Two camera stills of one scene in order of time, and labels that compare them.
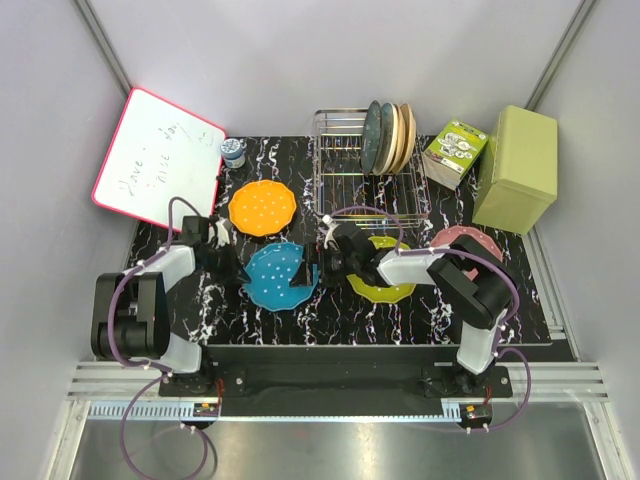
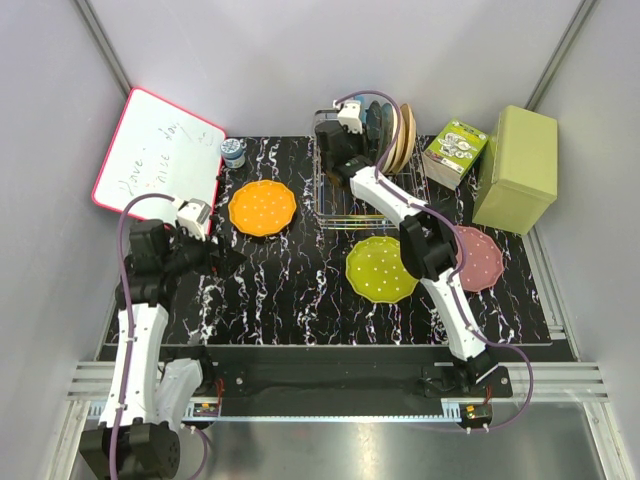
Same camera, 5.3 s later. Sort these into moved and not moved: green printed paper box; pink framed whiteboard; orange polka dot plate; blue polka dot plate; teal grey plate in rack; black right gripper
Moved: black right gripper; blue polka dot plate
Not moved: teal grey plate in rack; orange polka dot plate; green printed paper box; pink framed whiteboard
